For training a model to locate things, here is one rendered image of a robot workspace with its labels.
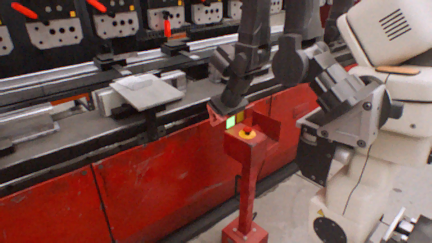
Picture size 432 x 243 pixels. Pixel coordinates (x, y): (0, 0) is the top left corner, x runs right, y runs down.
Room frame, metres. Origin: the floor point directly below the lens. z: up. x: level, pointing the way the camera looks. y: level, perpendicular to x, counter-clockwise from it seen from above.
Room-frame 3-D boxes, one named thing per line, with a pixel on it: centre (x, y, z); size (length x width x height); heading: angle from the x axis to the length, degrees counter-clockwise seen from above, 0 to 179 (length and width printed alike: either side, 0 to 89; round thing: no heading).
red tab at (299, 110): (1.59, -0.55, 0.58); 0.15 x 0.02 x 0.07; 128
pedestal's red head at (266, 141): (1.04, -0.16, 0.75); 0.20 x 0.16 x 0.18; 134
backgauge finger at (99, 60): (1.21, 0.44, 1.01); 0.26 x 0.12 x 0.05; 38
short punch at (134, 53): (1.08, 0.35, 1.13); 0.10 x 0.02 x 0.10; 128
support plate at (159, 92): (0.96, 0.26, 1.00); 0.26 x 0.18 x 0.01; 38
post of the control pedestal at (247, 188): (1.04, -0.16, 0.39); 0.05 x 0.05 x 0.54; 44
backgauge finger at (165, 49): (1.43, 0.17, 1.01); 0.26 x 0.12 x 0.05; 38
